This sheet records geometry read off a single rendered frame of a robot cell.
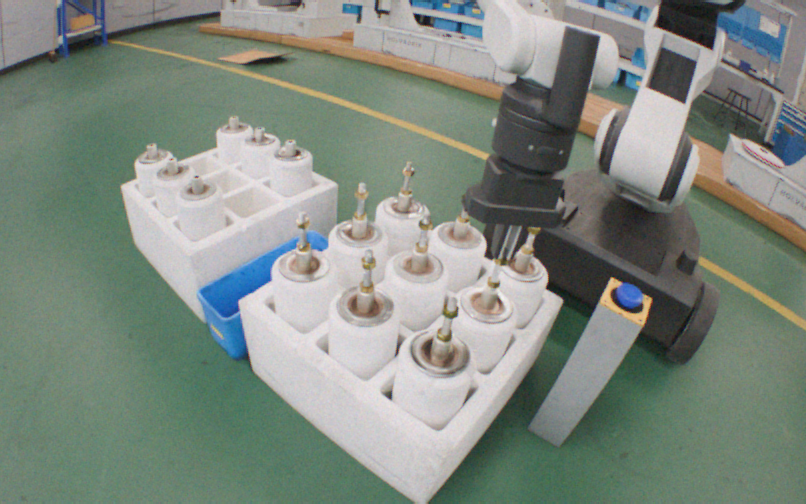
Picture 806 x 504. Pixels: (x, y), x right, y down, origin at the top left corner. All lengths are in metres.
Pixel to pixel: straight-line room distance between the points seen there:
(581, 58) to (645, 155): 0.40
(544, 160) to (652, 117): 0.40
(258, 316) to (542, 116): 0.48
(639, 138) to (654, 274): 0.32
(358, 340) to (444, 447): 0.17
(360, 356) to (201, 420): 0.34
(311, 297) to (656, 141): 0.61
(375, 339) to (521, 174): 0.27
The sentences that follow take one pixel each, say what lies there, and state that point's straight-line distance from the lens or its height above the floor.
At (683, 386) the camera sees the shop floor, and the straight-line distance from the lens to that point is 1.07.
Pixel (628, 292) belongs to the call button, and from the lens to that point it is 0.60.
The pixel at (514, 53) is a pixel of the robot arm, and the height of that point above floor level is 0.59.
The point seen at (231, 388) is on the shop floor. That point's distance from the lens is 0.81.
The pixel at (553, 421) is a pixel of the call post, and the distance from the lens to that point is 0.76.
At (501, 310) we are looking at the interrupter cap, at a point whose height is 0.25.
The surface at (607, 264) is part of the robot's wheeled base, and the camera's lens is 0.96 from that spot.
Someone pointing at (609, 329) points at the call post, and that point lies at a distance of 0.60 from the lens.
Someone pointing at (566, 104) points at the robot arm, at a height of 0.56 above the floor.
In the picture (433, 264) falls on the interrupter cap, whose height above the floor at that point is 0.25.
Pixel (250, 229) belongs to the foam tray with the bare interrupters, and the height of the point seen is 0.17.
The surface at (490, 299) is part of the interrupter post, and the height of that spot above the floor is 0.27.
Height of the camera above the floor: 0.64
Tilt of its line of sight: 36 degrees down
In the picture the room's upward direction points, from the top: 8 degrees clockwise
